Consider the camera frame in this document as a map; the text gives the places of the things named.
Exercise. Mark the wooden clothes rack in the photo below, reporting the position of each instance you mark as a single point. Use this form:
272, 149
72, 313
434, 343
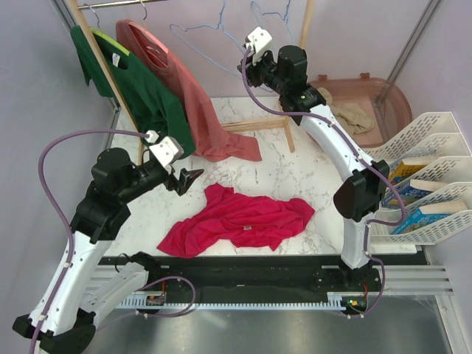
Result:
76, 10

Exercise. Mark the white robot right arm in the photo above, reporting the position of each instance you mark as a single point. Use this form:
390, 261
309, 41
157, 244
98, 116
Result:
363, 179

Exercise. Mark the salmon pink t shirt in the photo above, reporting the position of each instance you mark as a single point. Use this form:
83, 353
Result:
212, 141

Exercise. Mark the blue cover book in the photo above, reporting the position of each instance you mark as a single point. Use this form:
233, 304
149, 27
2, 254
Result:
411, 192

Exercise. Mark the light blue wire hanger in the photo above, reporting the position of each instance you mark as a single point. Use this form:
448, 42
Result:
284, 16
205, 28

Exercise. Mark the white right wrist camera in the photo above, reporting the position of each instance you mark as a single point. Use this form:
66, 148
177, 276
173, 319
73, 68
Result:
258, 42

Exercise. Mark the pink translucent laundry basket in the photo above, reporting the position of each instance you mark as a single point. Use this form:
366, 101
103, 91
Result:
383, 103

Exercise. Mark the light blue book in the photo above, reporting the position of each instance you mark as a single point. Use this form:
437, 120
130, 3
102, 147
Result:
428, 214

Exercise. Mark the green t shirt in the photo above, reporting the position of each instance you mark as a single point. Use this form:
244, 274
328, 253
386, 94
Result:
153, 106

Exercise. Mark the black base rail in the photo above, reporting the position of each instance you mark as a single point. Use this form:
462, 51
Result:
321, 274

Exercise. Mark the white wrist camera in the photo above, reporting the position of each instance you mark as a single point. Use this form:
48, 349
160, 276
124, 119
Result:
165, 149
258, 42

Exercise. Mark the magenta t shirt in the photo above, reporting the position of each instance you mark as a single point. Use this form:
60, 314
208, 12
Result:
245, 221

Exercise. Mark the white slotted cable duct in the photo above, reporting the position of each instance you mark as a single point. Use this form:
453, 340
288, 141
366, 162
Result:
152, 301

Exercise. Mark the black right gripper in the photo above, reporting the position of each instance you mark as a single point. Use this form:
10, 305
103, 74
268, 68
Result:
251, 69

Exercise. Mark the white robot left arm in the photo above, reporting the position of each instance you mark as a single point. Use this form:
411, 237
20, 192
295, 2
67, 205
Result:
66, 320

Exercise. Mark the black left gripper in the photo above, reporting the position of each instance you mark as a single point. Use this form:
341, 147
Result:
182, 184

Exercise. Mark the yellow blue book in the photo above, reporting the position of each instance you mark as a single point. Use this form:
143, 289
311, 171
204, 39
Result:
408, 167

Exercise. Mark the white plastic file organizer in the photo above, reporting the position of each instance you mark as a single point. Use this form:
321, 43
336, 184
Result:
430, 166

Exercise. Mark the silver hanger under green shirt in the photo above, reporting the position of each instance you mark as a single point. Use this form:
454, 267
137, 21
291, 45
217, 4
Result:
92, 8

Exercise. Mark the beige crumpled garment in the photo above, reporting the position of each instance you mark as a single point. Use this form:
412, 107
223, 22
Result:
351, 116

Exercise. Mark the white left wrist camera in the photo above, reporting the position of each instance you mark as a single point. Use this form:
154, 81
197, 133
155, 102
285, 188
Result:
165, 149

